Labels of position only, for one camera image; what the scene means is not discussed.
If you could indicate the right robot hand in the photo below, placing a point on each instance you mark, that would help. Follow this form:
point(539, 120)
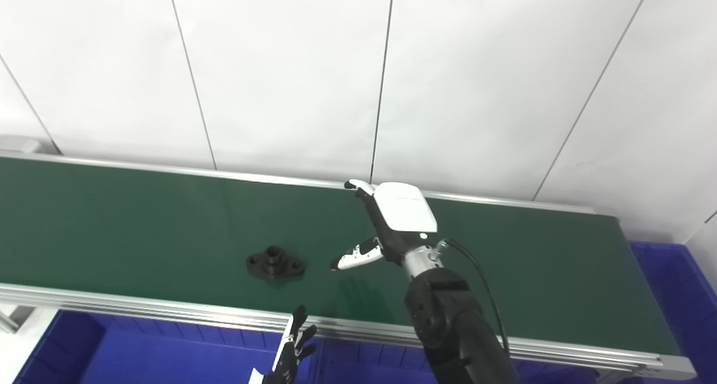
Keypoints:
point(400, 213)

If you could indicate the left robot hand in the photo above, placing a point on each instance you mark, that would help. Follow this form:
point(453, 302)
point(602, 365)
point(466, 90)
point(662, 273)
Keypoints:
point(288, 356)

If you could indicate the black flange part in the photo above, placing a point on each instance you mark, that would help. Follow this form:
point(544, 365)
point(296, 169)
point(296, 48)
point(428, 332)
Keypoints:
point(274, 265)

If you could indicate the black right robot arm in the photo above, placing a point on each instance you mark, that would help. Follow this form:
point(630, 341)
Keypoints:
point(454, 328)

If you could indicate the blue plastic bin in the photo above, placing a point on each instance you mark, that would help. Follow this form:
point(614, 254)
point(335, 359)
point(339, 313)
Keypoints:
point(364, 367)
point(168, 356)
point(683, 317)

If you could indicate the green conveyor belt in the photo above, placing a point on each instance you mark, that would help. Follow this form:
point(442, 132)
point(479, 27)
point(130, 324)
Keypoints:
point(168, 311)
point(140, 227)

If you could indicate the grey conveyor end cover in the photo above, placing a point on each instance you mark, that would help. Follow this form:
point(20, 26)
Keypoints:
point(19, 145)

